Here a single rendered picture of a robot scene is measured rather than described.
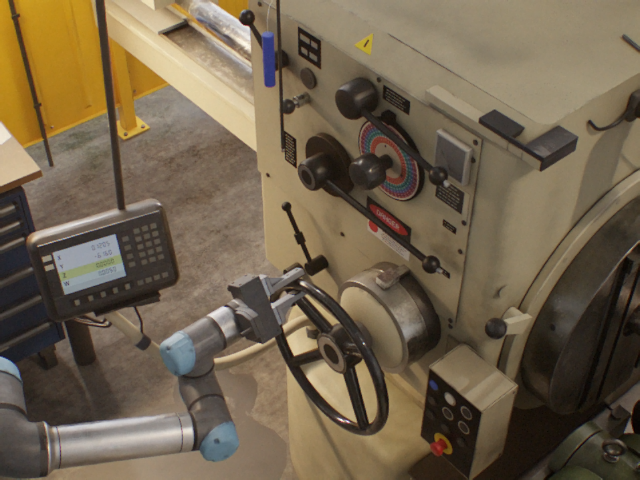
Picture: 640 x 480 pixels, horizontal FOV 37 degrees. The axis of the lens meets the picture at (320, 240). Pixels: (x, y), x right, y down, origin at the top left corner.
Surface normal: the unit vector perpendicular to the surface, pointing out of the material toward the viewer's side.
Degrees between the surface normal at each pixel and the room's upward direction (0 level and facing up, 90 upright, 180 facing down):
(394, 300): 23
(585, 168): 90
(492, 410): 90
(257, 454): 0
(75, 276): 71
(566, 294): 51
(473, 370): 0
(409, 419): 0
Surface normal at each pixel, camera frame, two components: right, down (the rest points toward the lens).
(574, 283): -0.56, -0.17
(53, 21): 0.65, 0.53
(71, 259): 0.40, 0.35
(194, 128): 0.00, -0.73
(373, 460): -0.77, 0.44
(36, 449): 0.39, -0.24
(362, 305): -0.71, -0.01
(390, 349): -0.35, 0.58
